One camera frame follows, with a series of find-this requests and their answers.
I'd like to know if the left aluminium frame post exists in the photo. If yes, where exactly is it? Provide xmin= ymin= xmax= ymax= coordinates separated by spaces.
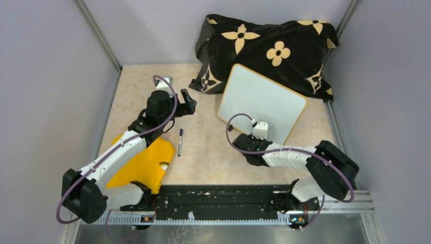
xmin=73 ymin=0 xmax=122 ymax=72

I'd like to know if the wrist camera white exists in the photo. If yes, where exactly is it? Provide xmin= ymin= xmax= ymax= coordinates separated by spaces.
xmin=153 ymin=76 xmax=173 ymax=93
xmin=251 ymin=119 xmax=269 ymax=140

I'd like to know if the white marker pen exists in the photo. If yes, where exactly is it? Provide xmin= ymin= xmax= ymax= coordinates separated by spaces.
xmin=177 ymin=136 xmax=183 ymax=157

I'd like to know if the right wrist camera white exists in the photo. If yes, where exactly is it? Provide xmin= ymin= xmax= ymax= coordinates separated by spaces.
xmin=251 ymin=119 xmax=269 ymax=140

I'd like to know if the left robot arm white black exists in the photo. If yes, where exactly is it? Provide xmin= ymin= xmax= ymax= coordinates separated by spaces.
xmin=58 ymin=89 xmax=197 ymax=224

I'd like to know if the white whiteboard yellow frame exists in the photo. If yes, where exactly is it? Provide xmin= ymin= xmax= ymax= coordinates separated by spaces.
xmin=217 ymin=64 xmax=307 ymax=144

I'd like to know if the right aluminium frame post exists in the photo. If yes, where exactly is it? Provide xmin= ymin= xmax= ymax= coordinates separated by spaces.
xmin=323 ymin=0 xmax=361 ymax=65

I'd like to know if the yellow cloth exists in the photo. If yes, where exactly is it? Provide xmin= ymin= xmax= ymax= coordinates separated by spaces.
xmin=106 ymin=137 xmax=176 ymax=194

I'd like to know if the aluminium frame post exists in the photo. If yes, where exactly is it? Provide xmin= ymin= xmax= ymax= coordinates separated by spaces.
xmin=323 ymin=0 xmax=361 ymax=65
xmin=73 ymin=0 xmax=122 ymax=72

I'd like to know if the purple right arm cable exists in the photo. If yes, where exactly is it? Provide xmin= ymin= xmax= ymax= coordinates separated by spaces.
xmin=225 ymin=113 xmax=356 ymax=203

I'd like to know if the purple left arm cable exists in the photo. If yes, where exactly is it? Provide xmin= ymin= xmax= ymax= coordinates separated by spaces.
xmin=55 ymin=74 xmax=178 ymax=225

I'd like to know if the black floral pillow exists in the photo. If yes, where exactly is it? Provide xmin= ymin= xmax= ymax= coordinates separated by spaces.
xmin=189 ymin=14 xmax=339 ymax=101

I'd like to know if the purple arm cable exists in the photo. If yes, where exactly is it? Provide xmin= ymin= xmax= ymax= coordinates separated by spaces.
xmin=55 ymin=74 xmax=178 ymax=225
xmin=225 ymin=113 xmax=356 ymax=203

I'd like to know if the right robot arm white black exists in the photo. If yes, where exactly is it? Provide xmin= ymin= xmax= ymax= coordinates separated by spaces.
xmin=231 ymin=134 xmax=359 ymax=212

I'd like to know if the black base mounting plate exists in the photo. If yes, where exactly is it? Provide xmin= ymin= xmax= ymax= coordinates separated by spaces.
xmin=120 ymin=185 xmax=319 ymax=221

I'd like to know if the aluminium front rail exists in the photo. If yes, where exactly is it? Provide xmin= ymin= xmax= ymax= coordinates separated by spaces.
xmin=95 ymin=190 xmax=375 ymax=226

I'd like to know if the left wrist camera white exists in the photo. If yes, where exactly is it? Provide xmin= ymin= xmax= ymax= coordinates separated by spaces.
xmin=153 ymin=76 xmax=173 ymax=93

